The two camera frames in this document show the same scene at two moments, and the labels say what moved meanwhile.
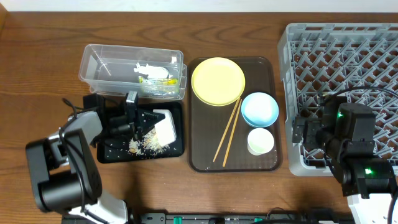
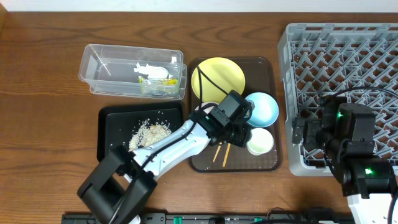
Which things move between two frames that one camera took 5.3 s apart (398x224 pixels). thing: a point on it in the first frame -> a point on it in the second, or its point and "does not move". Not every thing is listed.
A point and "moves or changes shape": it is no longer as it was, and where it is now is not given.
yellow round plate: x=218 y=81 does not move
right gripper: x=298 y=130 does not move
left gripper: x=132 y=115 -> x=236 y=139
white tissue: x=152 y=72 does not move
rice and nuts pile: x=146 y=144 moves or changes shape
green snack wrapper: x=160 y=86 does not move
